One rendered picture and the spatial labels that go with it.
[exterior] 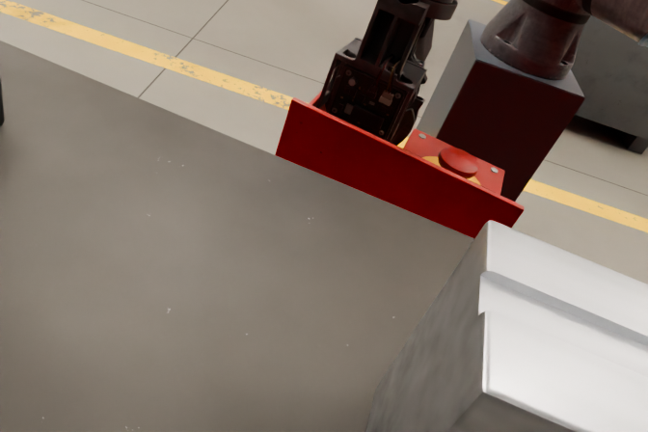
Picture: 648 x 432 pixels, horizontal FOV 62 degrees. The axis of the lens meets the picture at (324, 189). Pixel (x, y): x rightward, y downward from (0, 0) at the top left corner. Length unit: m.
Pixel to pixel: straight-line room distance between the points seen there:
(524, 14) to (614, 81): 1.95
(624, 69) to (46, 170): 2.67
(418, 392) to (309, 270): 0.11
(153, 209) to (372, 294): 0.11
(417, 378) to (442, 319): 0.02
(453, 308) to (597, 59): 2.62
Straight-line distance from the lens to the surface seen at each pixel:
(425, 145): 0.57
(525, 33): 0.90
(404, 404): 0.17
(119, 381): 0.21
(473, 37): 0.95
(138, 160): 0.29
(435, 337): 0.17
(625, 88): 2.86
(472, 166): 0.52
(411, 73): 0.47
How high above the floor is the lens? 1.06
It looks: 37 degrees down
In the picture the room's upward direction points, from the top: 21 degrees clockwise
